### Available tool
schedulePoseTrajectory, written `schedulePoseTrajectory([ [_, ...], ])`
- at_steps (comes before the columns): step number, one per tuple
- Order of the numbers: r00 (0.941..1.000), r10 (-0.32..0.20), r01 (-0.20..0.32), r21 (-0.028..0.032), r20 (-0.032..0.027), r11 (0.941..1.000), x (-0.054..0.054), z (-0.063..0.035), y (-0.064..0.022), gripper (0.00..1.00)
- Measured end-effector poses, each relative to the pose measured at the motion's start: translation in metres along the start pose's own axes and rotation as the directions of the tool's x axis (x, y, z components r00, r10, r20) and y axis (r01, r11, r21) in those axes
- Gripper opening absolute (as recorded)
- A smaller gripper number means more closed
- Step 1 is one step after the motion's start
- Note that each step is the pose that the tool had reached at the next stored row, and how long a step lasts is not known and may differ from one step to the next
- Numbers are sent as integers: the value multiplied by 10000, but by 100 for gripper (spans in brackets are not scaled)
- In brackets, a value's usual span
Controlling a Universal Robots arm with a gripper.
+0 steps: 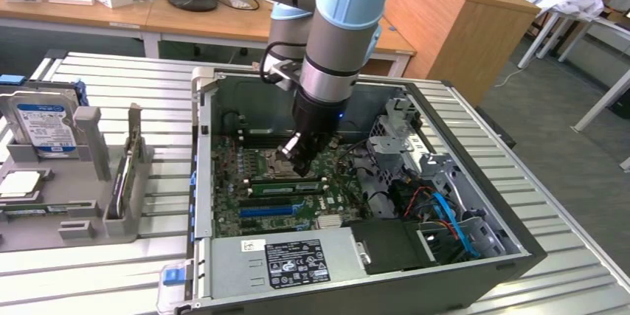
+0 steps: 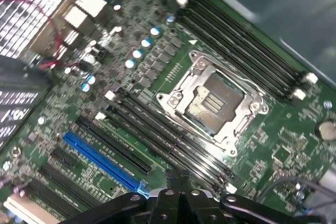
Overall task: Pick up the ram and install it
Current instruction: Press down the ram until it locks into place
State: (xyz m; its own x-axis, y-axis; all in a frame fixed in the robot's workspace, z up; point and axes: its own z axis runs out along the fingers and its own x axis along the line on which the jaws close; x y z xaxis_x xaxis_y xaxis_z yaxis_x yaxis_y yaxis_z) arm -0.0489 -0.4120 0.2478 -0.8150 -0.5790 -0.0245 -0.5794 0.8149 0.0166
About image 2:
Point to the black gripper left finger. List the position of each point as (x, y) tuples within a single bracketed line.
[(168, 208)]

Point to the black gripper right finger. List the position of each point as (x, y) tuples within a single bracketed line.
[(199, 208)]

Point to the black RAM slot white latches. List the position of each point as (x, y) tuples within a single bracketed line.
[(252, 31), (236, 43), (141, 146), (168, 140)]

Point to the blue expansion slot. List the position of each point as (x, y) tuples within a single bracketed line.
[(105, 162)]

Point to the long black expansion slot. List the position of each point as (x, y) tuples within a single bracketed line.
[(115, 146), (68, 186), (50, 197)]

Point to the green motherboard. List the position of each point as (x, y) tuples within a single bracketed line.
[(262, 155)]

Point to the silver CPU socket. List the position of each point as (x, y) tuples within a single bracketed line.
[(210, 103)]

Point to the short black expansion slot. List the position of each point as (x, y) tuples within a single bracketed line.
[(64, 158)]

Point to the white expansion slot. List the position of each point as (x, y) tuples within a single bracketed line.
[(29, 209)]

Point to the blue-top capacitor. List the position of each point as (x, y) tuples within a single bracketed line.
[(155, 31), (85, 86), (90, 78), (146, 43), (170, 18), (137, 54), (130, 64)]

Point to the silver coin battery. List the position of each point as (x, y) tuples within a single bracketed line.
[(328, 130)]

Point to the silver rear port block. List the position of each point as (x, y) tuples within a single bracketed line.
[(77, 17), (92, 2)]

